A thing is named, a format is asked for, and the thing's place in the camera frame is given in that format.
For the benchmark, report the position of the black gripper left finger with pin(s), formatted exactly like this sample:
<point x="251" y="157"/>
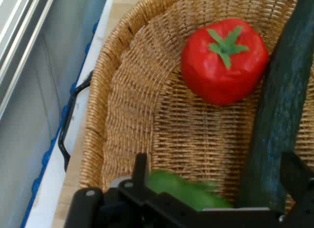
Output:
<point x="141" y="169"/>

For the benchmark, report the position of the dark green toy cucumber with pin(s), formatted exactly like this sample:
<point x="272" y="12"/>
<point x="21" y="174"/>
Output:
<point x="277" y="115"/>

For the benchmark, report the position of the aluminium wall rail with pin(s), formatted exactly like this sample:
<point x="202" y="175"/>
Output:
<point x="14" y="29"/>

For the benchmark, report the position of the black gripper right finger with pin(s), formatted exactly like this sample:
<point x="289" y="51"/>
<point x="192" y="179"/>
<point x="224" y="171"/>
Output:
<point x="298" y="179"/>

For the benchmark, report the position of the green toy bell pepper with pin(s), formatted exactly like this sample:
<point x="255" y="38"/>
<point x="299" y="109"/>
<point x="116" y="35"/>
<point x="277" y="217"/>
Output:
<point x="184" y="191"/>

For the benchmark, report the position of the red toy tomato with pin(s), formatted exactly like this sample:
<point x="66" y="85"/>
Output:
<point x="220" y="78"/>

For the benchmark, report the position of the woven wicker basket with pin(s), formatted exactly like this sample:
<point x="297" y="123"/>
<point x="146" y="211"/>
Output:
<point x="147" y="115"/>

